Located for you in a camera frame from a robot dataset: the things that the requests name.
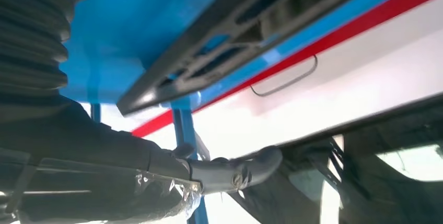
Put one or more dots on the white car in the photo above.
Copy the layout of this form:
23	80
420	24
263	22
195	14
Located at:
311	105

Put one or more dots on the blue metal shelf rack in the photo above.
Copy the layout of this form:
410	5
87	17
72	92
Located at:
114	42

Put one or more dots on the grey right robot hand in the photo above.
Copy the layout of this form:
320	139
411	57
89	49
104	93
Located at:
86	153

